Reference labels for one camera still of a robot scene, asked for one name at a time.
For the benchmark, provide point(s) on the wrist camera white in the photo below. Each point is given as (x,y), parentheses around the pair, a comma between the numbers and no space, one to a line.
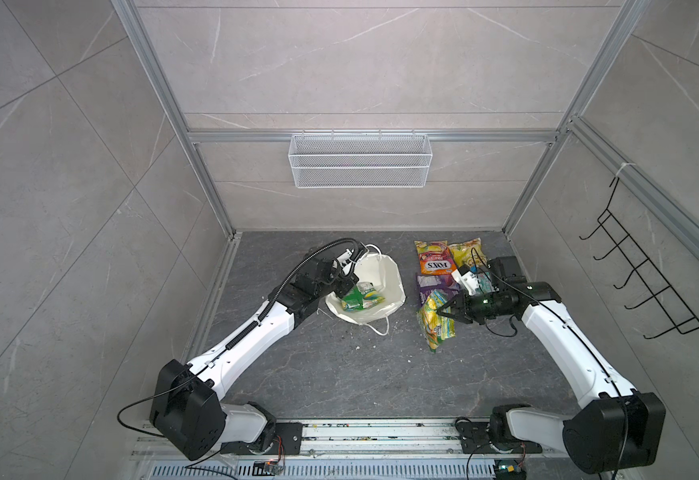
(472,281)
(347,260)

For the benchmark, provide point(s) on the orange Fox's fruits candy bag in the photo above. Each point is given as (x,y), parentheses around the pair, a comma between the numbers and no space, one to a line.
(435,258)

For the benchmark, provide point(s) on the magenta purple candy packet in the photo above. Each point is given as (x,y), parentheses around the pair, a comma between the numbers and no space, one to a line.
(426,284)

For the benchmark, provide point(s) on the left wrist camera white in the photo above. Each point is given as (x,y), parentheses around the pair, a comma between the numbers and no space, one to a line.
(347,260)

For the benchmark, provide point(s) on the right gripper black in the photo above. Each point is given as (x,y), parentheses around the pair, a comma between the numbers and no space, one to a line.
(461,301)

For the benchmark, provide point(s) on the green yellow striped candy packet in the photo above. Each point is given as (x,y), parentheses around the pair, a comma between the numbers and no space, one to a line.
(436,327)

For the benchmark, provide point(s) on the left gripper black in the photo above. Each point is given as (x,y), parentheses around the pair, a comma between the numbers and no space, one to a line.
(345,286)

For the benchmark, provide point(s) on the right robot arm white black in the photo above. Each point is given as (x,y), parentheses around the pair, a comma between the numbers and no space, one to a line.
(617,427)

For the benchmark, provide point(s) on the floral white paper bag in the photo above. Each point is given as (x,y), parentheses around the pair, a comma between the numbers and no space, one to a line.
(382,271)

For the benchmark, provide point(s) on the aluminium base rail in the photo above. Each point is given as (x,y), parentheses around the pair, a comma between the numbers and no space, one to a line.
(398,448)

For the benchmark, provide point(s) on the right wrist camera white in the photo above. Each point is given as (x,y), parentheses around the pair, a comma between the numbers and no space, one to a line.
(472,281)

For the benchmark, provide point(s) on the yellow snack packet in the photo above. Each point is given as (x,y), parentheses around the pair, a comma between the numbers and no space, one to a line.
(468,254)

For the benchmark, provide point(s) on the black wire hook rack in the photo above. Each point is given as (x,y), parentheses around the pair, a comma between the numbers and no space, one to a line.
(643,271)

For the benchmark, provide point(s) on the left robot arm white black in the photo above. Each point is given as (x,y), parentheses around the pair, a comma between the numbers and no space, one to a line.
(188,408)

